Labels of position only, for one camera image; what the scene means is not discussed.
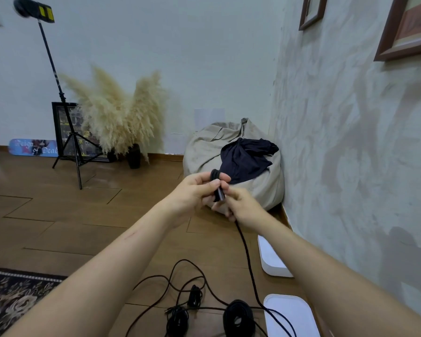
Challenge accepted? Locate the dark floral patterned rug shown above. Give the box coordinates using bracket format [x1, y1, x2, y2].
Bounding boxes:
[0, 266, 68, 337]

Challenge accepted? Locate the cream pampas grass bunch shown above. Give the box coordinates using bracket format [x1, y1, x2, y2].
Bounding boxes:
[59, 65, 167, 162]

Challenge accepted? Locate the thin black loose cable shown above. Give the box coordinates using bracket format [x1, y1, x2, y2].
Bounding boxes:
[125, 259, 269, 337]

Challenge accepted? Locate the white flat box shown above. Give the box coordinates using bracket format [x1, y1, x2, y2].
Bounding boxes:
[263, 294, 322, 337]
[258, 235, 294, 278]

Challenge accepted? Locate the beige bean bag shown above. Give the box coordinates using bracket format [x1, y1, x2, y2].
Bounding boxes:
[183, 118, 285, 212]

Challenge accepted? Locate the blue printed skateboard deck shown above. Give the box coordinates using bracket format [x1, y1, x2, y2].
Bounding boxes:
[8, 138, 59, 158]

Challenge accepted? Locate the black framed poster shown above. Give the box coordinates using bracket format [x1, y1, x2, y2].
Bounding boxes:
[51, 102, 113, 163]

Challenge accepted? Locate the person's right hand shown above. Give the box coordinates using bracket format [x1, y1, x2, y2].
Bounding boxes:
[211, 187, 269, 229]

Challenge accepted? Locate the black vase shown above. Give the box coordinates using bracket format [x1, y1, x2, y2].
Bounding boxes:
[126, 144, 142, 169]

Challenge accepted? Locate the person's left hand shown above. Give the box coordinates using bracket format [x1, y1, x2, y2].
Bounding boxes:
[160, 171, 232, 229]

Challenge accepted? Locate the large black cable coil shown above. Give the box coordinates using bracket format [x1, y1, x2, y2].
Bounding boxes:
[222, 300, 257, 337]

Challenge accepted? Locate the black tripod light stand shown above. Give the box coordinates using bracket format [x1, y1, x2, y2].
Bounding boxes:
[37, 19, 104, 190]

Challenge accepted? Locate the black cable bundle with strap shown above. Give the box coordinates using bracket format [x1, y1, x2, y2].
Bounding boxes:
[187, 284, 203, 309]

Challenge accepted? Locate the person's right forearm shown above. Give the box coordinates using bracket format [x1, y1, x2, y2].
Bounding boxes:
[258, 218, 421, 337]

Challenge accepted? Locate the black braided cable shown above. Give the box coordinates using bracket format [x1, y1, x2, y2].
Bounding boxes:
[210, 168, 298, 337]

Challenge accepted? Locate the large brown framed picture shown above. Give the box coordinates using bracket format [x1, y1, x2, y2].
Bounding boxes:
[373, 0, 421, 62]

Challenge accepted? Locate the dark navy cloth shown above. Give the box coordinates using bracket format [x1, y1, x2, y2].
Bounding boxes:
[220, 138, 279, 184]

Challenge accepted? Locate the small brown framed picture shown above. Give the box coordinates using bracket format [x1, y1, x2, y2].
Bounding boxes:
[298, 0, 328, 31]

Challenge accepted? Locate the person's left forearm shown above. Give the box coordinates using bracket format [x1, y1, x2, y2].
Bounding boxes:
[2, 206, 176, 337]

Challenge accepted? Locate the black lamp with yellow stickers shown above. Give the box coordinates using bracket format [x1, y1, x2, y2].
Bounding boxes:
[13, 0, 55, 24]

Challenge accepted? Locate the small black cable coil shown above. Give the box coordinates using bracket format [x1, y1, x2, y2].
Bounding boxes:
[165, 305, 190, 337]

